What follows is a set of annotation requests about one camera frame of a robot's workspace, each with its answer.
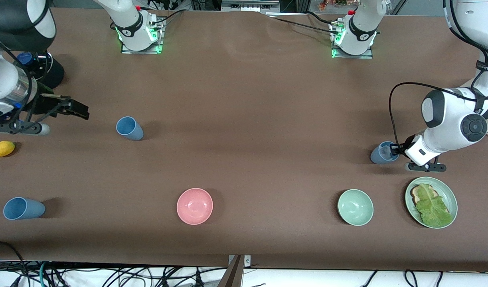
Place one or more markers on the blue plastic cup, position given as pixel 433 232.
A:
pixel 28 209
pixel 132 130
pixel 377 156

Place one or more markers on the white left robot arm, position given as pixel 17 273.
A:
pixel 451 115

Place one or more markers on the yellow lemon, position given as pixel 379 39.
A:
pixel 2 148

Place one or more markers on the black round container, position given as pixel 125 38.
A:
pixel 54 73

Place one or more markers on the toasted bread slice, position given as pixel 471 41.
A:
pixel 415 194

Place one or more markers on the mint green plate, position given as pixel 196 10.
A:
pixel 447 191

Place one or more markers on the green lettuce leaf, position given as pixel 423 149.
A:
pixel 433 209

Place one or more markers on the mint green bowl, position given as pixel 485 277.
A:
pixel 355 207

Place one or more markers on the pink bowl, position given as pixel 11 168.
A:
pixel 194 206

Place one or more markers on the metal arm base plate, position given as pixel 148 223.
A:
pixel 142 52
pixel 353 56

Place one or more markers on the aluminium frame rail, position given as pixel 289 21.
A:
pixel 249 4

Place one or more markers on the metal table bracket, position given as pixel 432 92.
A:
pixel 236 275

